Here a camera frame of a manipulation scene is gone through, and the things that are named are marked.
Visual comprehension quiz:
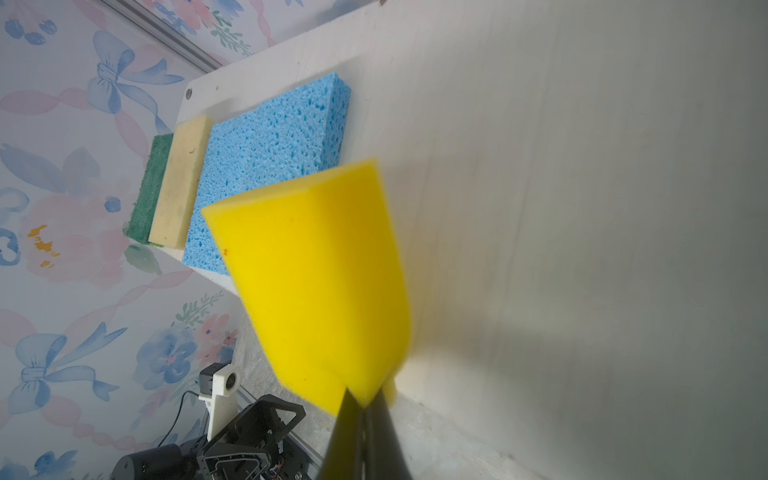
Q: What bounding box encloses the bright yellow foam sponge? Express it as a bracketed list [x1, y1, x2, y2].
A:
[202, 159, 411, 415]

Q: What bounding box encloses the green scouring sponge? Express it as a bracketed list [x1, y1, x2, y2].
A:
[123, 133, 174, 244]

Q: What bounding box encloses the white two-tier metal shelf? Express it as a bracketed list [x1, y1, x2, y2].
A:
[179, 1, 767, 479]

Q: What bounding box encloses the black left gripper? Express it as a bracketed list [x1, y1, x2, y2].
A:
[110, 394, 306, 480]

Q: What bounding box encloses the blue sponge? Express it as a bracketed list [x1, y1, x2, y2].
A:
[182, 73, 351, 275]

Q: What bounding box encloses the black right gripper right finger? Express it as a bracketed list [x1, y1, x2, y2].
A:
[363, 390, 412, 480]

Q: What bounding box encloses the aluminium left corner post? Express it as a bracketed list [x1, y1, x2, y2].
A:
[101, 0, 223, 74]

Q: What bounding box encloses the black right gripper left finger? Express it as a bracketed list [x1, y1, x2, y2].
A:
[317, 391, 364, 480]

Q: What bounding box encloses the pale yellow sponge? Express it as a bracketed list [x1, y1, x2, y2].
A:
[149, 115, 213, 249]

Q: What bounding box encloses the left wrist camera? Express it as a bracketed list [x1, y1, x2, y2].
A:
[198, 363, 241, 440]

